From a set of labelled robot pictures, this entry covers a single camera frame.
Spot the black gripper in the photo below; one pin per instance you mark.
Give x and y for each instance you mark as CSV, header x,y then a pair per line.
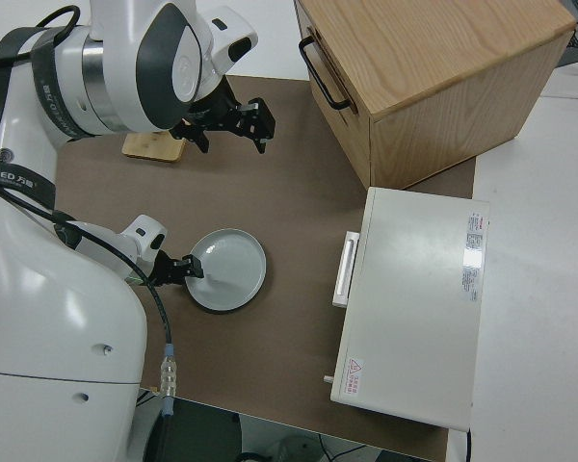
x,y
250,118
166,269

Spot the gray plate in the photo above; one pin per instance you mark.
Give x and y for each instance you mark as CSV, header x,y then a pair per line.
x,y
236,269

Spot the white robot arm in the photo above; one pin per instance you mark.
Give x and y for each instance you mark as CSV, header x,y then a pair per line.
x,y
111,245
53,313

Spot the wooden mug tree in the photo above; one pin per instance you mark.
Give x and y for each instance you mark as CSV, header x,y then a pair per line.
x,y
154,146

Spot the wooden cabinet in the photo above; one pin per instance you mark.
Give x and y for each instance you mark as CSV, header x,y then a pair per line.
x,y
438,96

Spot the white toaster oven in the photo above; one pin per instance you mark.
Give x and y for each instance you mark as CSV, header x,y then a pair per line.
x,y
414,308

